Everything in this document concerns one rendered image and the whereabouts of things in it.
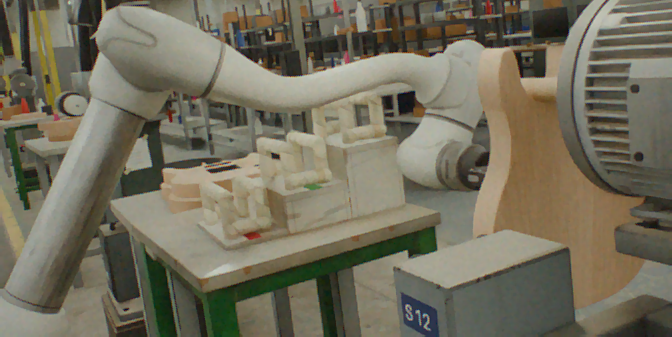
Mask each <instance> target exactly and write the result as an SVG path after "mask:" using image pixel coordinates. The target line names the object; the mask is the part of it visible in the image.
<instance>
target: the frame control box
mask: <svg viewBox="0 0 672 337"><path fill-rule="evenodd" d="M393 274H394V282H395V291H396V300H397V308H398V317H399V325H400V334H401V337H540V336H542V335H546V334H548V333H550V332H553V331H555V330H558V329H560V328H562V327H565V326H567V325H571V324H573V323H575V322H576V319H575V305H574V292H573V278H571V263H570V250H569V248H568V246H566V245H563V244H559V243H555V242H551V241H547V240H543V239H541V238H539V237H535V236H531V235H528V234H524V233H519V232H515V231H512V230H507V229H506V230H503V231H500V232H497V233H493V234H489V235H486V236H483V237H480V238H477V239H473V240H470V242H466V243H463V244H460V245H456V246H453V247H450V248H447V249H444V250H439V251H436V252H433V253H430V254H427V255H424V256H420V257H417V258H414V259H410V260H407V261H403V262H400V263H397V264H395V265H394V266H393Z"/></svg>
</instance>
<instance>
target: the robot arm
mask: <svg viewBox="0 0 672 337"><path fill-rule="evenodd" d="M96 42H97V45H98V48H99V51H100V53H99V56H98V59H97V62H96V65H95V67H94V71H93V74H92V77H91V80H90V85H88V86H90V94H92V95H93V98H92V100H91V102H90V105H89V107H87V109H86V111H85V113H84V116H83V118H82V120H81V122H80V125H79V128H78V130H77V132H76V134H75V136H74V139H73V141H72V143H71V145H70V147H69V150H68V153H67V155H66V157H64V159H63V162H62V164H61V166H60V168H59V170H58V173H57V175H56V177H55V180H54V183H53V185H52V187H51V189H50V191H49V194H48V196H47V198H46V200H45V202H43V206H42V208H41V210H40V212H39V214H38V217H37V219H36V221H35V223H34V225H33V228H32V230H31V233H30V235H29V237H28V240H27V242H26V244H24V246H23V248H22V251H21V253H20V255H19V258H18V260H17V263H16V265H15V267H14V269H13V271H12V274H11V276H10V278H9V281H8V284H6V286H5V288H4V289H1V290H0V337H66V334H67V331H68V327H69V324H68V320H67V317H66V314H65V312H64V309H63V307H62V305H63V303H64V300H65V298H66V296H67V294H68V291H69V289H70V287H72V284H73V281H74V279H75V277H76V275H77V273H78V270H79V268H80V266H81V264H82V261H83V258H84V256H85V254H86V251H87V249H88V247H89V245H90V242H92V240H93V238H94V236H95V232H96V230H97V228H98V226H99V223H100V221H101V219H102V217H103V215H104V212H105V210H106V207H107V205H108V202H109V200H110V198H111V196H113V193H114V191H115V189H116V187H117V184H118V182H119V179H120V177H121V174H122V172H123V170H124V168H125V165H126V163H127V161H128V159H129V157H130V154H131V151H132V149H133V147H134V144H135V142H137V140H138V138H139V135H140V133H141V131H142V129H143V126H144V123H145V121H146V119H147V118H148V119H151V118H153V117H154V116H155V115H157V114H158V112H159V111H160V109H162V107H163V106H164V104H165V103H166V101H167V99H168V98H169V96H170V94H171V92H172V91H173V90H174V91H177V92H181V93H186V95H190V96H194V97H198V98H201V99H204V100H210V101H217V102H223V103H228V104H233V105H237V106H243V107H247V108H252V109H256V110H261V111H267V112H276V113H292V112H301V111H306V110H311V109H314V108H318V107H321V106H324V105H328V104H331V103H333V102H336V101H339V100H342V99H345V98H348V97H351V96H354V95H357V94H360V92H363V91H366V90H369V89H372V88H375V87H378V86H381V85H385V84H388V83H393V82H402V83H405V84H408V85H410V86H411V87H412V88H414V89H415V90H416V97H417V100H418V101H419V102H421V103H422V104H423V106H424V107H425V108H426V111H425V115H424V117H423V120H422V122H421V124H420V126H419V128H418V129H417V131H416V132H415V133H414V134H412V135H410V136H409V137H408V138H406V139H405V140H404V141H403V142H402V143H401V144H400V145H399V147H398V149H397V152H396V163H397V166H398V168H399V170H400V171H401V173H402V174H403V175H405V176H406V177H407V178H409V179H411V180H414V181H416V182H418V184H420V185H422V186H425V187H428V188H432V189H438V190H447V189H452V190H458V191H461V192H466V193H468V192H474V191H480V189H481V186H482V184H483V180H484V178H485V175H486V172H487V168H488V164H489V158H490V150H489V149H485V148H484V147H483V146H481V145H479V144H474V143H472V138H473V134H474V131H475V128H476V126H477V124H478V121H479V119H480V117H481V115H482V112H483V107H482V104H481V101H480V97H479V90H478V66H479V60H480V56H481V53H482V52H483V51H484V50H485V48H484V47H483V46H482V45H480V44H478V43H476V42H474V41H470V40H462V41H458V42H455V43H454V44H452V45H451V46H450V47H448V48H447V49H446V51H445V53H444V54H443V53H438V54H435V55H434V56H432V57H424V56H419V55H415V54H408V53H390V54H383V55H379V56H375V57H371V58H367V59H363V60H360V61H356V63H352V64H348V65H344V66H341V67H337V68H334V69H330V70H325V71H322V72H318V73H314V74H311V75H306V76H301V77H283V76H279V75H276V74H273V73H271V72H268V71H266V70H264V69H262V68H261V67H259V66H258V65H256V63H254V62H253V61H251V60H250V59H248V58H246V57H245V56H243V55H242V54H239V53H238V52H237V51H235V50H234V49H232V48H231V47H229V46H228V45H226V44H224V43H223V42H221V41H219V40H217V39H214V38H212V37H210V35H209V34H207V33H205V32H204V31H202V30H200V29H199V28H196V27H194V26H192V25H190V24H186V23H184V22H182V21H179V20H177V19H175V18H173V17H171V16H168V15H166V14H162V13H158V12H155V10H152V9H149V8H146V7H138V6H117V7H114V8H113V9H110V10H108V11H107V12H106V13H105V16H104V17H103V19H102V21H101V23H100V25H99V28H98V31H97V36H96Z"/></svg>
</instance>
